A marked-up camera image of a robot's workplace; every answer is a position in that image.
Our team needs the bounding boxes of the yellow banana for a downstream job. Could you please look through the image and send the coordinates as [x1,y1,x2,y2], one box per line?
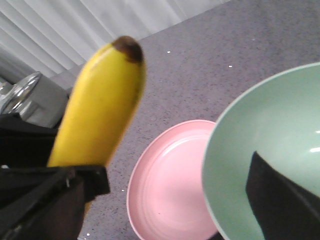
[46,35,148,221]

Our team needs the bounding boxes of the pink plate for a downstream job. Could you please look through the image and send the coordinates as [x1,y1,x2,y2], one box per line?
[126,119,217,240]

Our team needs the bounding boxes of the silver metal cylinder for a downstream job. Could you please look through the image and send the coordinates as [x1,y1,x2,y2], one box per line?
[0,71,69,128]

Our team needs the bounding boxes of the green bowl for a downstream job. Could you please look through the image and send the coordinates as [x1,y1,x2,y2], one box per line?
[201,62,320,240]

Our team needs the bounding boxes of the white curtain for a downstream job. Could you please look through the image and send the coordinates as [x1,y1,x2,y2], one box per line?
[0,0,221,77]

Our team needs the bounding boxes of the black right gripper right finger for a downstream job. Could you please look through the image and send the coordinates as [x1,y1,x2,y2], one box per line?
[245,152,320,240]

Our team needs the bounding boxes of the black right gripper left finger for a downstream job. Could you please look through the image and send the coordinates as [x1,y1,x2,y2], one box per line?
[0,165,110,240]

